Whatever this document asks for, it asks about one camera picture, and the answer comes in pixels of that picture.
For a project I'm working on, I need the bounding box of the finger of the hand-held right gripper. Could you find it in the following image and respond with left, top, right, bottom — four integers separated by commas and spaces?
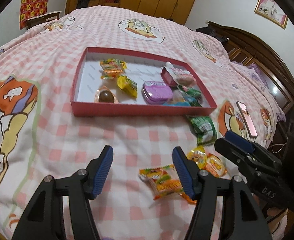
224, 130, 259, 153
214, 138, 257, 174

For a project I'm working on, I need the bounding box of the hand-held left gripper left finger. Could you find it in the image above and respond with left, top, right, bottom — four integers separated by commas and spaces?
12, 145, 114, 240

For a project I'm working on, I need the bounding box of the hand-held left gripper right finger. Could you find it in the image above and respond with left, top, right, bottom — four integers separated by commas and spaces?
172, 146, 272, 240

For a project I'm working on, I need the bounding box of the orange gummy packet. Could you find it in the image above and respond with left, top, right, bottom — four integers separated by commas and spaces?
99, 58, 128, 80
139, 164, 197, 203

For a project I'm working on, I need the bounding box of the green snack packet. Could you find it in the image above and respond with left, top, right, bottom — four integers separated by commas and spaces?
186, 115, 217, 146
178, 85, 202, 104

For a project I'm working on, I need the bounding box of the blue snack packet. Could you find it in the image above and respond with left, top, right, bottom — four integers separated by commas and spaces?
162, 101, 191, 107

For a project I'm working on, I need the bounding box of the clear candy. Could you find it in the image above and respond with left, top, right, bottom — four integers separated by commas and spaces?
171, 90, 190, 104

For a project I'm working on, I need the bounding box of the chocolate ball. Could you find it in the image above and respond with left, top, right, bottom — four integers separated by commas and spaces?
94, 85, 119, 104

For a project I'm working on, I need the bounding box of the purple tin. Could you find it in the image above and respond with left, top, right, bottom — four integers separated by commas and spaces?
142, 81, 174, 105

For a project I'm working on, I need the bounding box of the red cardboard box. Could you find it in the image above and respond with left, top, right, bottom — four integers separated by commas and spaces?
70, 47, 217, 117

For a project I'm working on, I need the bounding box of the small yellow snack packet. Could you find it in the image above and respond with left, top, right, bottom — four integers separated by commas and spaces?
187, 146, 208, 169

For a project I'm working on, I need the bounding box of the pink smartphone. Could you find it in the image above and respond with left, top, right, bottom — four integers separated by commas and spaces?
236, 101, 258, 138

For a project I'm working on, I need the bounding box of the small orange snack packet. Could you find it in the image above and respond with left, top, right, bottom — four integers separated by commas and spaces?
201, 154, 228, 178

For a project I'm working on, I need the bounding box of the pink checked cartoon bedspread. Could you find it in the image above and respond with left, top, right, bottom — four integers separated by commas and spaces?
0, 5, 286, 240

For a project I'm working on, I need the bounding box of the purple lace pillowcase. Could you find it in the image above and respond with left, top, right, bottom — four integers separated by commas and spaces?
231, 61, 287, 122

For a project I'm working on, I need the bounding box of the yellow wrapped candy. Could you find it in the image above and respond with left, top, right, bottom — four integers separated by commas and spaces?
116, 75, 139, 98

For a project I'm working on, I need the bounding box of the dark wooden headboard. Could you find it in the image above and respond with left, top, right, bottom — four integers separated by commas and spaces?
207, 21, 294, 110

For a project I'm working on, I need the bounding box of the dark clothing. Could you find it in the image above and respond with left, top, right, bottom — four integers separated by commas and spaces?
196, 26, 229, 43

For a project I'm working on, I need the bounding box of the white cable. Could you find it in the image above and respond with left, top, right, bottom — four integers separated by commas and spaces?
269, 141, 289, 154

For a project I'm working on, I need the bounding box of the framed wall picture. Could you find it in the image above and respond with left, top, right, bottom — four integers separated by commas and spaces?
254, 0, 289, 29

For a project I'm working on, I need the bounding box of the red patterned wall cloth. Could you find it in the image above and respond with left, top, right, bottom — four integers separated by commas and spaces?
19, 0, 49, 29

